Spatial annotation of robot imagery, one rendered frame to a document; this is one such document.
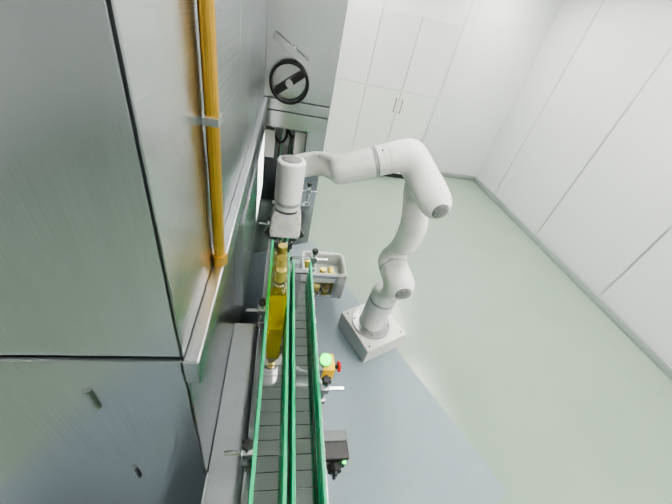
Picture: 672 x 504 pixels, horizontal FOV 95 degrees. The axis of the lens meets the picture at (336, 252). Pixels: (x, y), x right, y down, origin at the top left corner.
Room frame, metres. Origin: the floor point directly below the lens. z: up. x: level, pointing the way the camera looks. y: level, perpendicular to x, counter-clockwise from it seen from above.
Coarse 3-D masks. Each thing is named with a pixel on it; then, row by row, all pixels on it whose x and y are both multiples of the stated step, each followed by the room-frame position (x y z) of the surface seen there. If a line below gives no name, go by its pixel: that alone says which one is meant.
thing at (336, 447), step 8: (328, 432) 0.42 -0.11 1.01; (336, 432) 0.43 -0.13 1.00; (344, 432) 0.43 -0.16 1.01; (328, 440) 0.40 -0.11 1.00; (336, 440) 0.40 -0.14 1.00; (344, 440) 0.41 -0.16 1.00; (328, 448) 0.38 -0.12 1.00; (336, 448) 0.38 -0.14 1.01; (344, 448) 0.39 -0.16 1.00; (328, 456) 0.36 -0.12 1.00; (336, 456) 0.36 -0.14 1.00; (344, 456) 0.37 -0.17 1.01; (344, 464) 0.36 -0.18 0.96
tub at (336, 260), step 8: (304, 256) 1.24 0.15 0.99; (320, 256) 1.27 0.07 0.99; (328, 256) 1.28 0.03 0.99; (336, 256) 1.29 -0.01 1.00; (304, 264) 1.15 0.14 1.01; (320, 264) 1.26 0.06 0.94; (328, 264) 1.27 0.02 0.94; (336, 264) 1.29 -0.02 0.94; (344, 264) 1.22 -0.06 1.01; (336, 272) 1.23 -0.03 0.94; (344, 272) 1.17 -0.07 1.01
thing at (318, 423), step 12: (312, 276) 0.94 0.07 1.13; (312, 288) 0.88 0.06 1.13; (312, 300) 0.81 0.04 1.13; (312, 312) 0.76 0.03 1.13; (312, 324) 0.71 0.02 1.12; (312, 336) 0.67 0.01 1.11; (312, 348) 0.64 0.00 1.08; (312, 360) 0.60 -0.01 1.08; (312, 372) 0.56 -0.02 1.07; (312, 384) 0.53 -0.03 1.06; (324, 456) 0.31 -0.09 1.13; (324, 468) 0.28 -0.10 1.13; (324, 480) 0.26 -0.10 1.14; (324, 492) 0.24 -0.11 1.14
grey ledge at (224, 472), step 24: (240, 336) 0.64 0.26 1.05; (240, 360) 0.55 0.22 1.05; (240, 384) 0.48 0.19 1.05; (240, 408) 0.41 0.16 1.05; (216, 432) 0.33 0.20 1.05; (240, 432) 0.35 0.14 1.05; (216, 456) 0.28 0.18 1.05; (240, 456) 0.29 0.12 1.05; (216, 480) 0.23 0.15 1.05; (240, 480) 0.24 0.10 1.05
